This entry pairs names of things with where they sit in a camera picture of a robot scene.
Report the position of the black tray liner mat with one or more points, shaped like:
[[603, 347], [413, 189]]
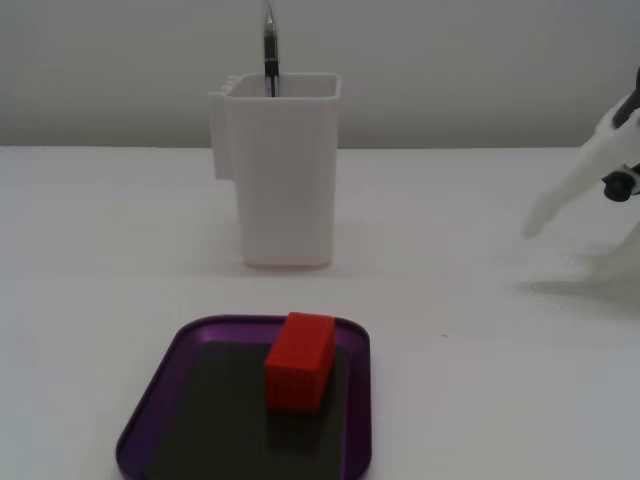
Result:
[[210, 425]]

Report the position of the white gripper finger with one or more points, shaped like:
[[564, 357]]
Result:
[[610, 280]]

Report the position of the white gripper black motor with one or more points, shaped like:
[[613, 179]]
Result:
[[584, 172]]

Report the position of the red rectangular block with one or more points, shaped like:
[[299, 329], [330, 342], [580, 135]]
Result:
[[300, 365]]

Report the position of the black ballpoint pen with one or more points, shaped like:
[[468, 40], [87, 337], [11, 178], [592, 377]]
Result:
[[270, 50]]

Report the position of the white plastic pen holder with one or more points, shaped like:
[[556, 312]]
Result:
[[285, 180]]

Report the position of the purple metal tray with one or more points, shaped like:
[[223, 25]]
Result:
[[150, 415]]

